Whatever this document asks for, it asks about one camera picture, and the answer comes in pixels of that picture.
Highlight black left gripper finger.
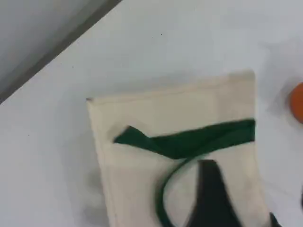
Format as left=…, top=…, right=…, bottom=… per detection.
left=183, top=159, right=240, bottom=227
left=269, top=211, right=283, bottom=227

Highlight cream canvas bag green straps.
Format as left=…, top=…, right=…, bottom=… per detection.
left=86, top=70, right=282, bottom=227

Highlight orange round pastry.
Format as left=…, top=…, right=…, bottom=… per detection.
left=288, top=82, right=303, bottom=124

